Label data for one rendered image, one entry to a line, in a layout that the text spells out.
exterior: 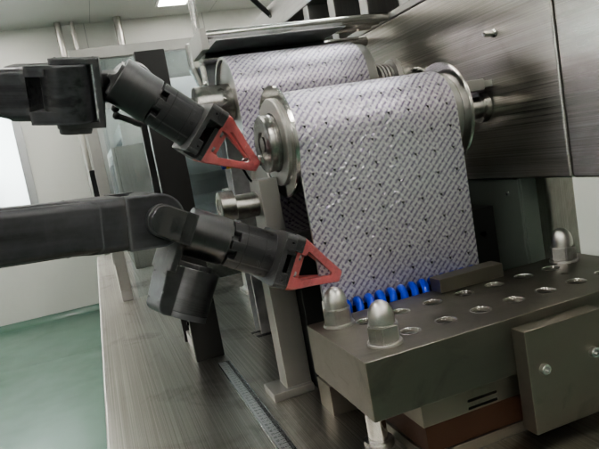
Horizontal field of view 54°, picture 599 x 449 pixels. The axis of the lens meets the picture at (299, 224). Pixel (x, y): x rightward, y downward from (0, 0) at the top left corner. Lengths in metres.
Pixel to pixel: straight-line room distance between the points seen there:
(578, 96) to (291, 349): 0.49
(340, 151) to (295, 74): 0.28
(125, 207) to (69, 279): 5.70
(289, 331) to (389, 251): 0.18
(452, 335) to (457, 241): 0.25
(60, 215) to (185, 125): 0.20
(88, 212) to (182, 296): 0.14
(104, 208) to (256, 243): 0.18
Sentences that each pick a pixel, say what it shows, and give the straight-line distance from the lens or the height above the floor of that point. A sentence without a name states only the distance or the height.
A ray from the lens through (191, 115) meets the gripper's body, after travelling 0.73.
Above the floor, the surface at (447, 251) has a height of 1.07.
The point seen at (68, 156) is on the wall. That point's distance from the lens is 6.26.
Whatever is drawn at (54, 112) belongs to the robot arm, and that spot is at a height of 1.32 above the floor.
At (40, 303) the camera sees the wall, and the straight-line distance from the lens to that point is 6.38.
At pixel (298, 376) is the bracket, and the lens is 0.86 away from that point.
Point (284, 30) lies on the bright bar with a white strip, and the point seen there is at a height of 1.44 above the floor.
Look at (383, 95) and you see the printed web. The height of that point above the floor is 1.29.
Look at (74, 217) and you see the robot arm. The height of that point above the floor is 1.21.
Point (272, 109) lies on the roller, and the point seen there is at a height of 1.29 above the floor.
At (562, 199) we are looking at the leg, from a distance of 1.13.
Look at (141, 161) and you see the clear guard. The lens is 1.73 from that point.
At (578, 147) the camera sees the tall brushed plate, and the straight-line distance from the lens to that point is 0.81.
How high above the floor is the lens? 1.24
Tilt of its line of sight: 7 degrees down
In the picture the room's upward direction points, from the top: 10 degrees counter-clockwise
